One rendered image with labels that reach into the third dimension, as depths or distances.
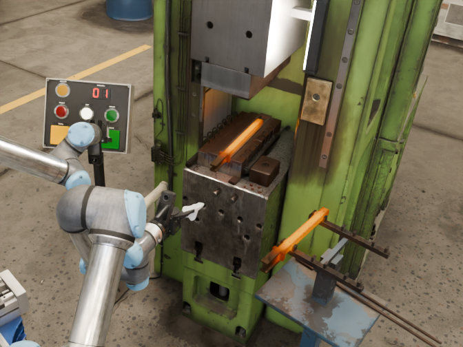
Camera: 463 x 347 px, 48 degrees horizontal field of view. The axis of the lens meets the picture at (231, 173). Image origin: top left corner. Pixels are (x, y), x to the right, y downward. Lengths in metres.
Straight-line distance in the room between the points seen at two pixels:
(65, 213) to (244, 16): 0.89
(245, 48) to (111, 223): 0.83
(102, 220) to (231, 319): 1.35
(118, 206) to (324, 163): 1.00
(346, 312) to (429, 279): 1.35
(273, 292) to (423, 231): 1.80
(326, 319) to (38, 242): 1.87
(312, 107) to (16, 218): 2.10
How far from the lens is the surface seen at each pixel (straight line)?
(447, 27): 7.07
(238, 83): 1.89
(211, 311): 2.58
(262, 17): 1.77
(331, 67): 1.89
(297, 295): 1.97
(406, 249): 3.39
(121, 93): 2.13
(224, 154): 2.03
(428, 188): 4.02
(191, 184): 2.13
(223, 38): 1.86
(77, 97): 2.17
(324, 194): 2.14
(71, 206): 1.35
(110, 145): 2.12
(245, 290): 2.35
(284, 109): 2.41
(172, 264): 2.81
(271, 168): 2.04
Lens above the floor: 2.10
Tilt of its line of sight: 34 degrees down
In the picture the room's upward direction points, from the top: 5 degrees clockwise
